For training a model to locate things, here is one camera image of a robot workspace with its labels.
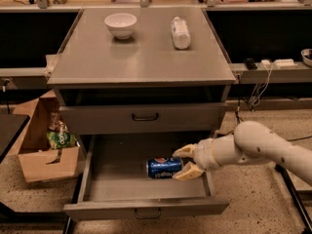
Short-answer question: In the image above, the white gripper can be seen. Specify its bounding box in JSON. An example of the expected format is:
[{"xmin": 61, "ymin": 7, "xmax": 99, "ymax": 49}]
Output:
[{"xmin": 173, "ymin": 138, "xmax": 217, "ymax": 181}]

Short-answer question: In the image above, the blue pepsi can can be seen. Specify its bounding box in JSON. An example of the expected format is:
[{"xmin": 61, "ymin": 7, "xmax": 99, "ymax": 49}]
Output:
[{"xmin": 146, "ymin": 157, "xmax": 183, "ymax": 179}]

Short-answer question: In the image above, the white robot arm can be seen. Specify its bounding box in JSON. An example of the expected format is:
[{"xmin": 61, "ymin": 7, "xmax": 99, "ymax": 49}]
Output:
[{"xmin": 173, "ymin": 121, "xmax": 312, "ymax": 185}]

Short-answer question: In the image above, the open grey lower drawer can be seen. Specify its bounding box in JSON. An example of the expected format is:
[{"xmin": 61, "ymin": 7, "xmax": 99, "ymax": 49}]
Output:
[{"xmin": 64, "ymin": 132, "xmax": 229, "ymax": 221}]

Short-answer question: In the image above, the grey drawer cabinet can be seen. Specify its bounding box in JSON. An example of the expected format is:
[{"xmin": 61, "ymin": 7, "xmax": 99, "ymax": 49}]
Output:
[{"xmin": 49, "ymin": 7, "xmax": 235, "ymax": 150}]

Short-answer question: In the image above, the closed grey upper drawer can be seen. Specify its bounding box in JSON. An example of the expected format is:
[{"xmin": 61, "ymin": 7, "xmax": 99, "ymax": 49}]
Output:
[{"xmin": 59, "ymin": 102, "xmax": 227, "ymax": 135}]

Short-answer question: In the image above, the black small device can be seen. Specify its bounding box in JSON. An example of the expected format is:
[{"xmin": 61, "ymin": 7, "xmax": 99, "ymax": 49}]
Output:
[{"xmin": 244, "ymin": 58, "xmax": 257, "ymax": 70}]

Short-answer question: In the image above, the black metal leg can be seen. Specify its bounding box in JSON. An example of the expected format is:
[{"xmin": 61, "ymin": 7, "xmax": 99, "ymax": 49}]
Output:
[{"xmin": 275, "ymin": 165, "xmax": 312, "ymax": 234}]

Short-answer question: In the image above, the clear plastic water bottle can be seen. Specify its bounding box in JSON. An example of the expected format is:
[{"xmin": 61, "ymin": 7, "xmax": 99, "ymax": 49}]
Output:
[{"xmin": 171, "ymin": 17, "xmax": 191, "ymax": 50}]

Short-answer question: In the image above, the green snack bag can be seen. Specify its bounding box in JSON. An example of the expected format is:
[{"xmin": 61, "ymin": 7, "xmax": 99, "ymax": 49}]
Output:
[{"xmin": 47, "ymin": 132, "xmax": 76, "ymax": 149}]

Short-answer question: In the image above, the white power strip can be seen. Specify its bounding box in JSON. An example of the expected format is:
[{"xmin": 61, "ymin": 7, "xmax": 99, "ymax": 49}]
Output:
[{"xmin": 261, "ymin": 58, "xmax": 297, "ymax": 69}]

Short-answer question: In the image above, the brown snack bag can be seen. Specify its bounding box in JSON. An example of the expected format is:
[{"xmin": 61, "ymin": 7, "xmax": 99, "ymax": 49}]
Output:
[{"xmin": 49, "ymin": 112, "xmax": 68, "ymax": 133}]

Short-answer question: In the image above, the white ceramic bowl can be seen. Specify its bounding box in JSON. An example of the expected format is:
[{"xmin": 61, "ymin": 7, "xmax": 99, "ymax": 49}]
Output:
[{"xmin": 104, "ymin": 13, "xmax": 137, "ymax": 39}]

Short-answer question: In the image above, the brown cardboard box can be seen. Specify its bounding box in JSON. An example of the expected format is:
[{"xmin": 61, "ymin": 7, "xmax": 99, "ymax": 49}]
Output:
[{"xmin": 10, "ymin": 91, "xmax": 80, "ymax": 182}]

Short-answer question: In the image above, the black floor cable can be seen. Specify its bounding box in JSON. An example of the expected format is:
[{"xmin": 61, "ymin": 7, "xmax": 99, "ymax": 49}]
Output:
[{"xmin": 226, "ymin": 75, "xmax": 312, "ymax": 144}]

